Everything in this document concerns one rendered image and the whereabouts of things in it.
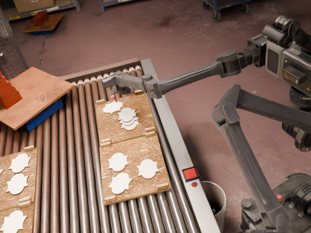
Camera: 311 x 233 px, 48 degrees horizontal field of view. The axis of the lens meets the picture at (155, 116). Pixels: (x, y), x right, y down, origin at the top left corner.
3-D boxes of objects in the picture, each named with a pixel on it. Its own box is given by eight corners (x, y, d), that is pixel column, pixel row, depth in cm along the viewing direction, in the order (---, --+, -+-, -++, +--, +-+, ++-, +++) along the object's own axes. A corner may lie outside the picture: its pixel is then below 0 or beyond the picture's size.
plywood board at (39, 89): (33, 68, 270) (32, 66, 269) (75, 86, 243) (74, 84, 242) (-25, 105, 244) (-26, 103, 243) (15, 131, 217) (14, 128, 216)
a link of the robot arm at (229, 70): (249, 65, 161) (246, 54, 159) (231, 74, 158) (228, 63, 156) (237, 63, 169) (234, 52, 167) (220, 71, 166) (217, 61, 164)
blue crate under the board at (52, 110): (39, 92, 262) (34, 81, 256) (65, 105, 245) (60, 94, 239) (4, 117, 246) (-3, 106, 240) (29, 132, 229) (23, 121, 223)
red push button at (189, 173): (194, 169, 187) (194, 167, 186) (197, 177, 182) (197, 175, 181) (183, 172, 186) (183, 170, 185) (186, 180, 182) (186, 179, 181)
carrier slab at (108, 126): (145, 93, 242) (145, 91, 240) (158, 132, 211) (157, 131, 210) (96, 106, 240) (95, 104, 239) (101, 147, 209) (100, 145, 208)
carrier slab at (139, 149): (157, 135, 209) (157, 133, 208) (171, 189, 178) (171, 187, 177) (100, 148, 208) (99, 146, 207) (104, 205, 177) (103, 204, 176)
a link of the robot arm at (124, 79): (162, 94, 170) (155, 74, 167) (152, 99, 168) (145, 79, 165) (127, 85, 208) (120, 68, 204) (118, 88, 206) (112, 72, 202)
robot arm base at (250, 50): (261, 67, 165) (263, 45, 157) (248, 74, 162) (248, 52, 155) (249, 59, 171) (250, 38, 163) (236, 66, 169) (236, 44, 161)
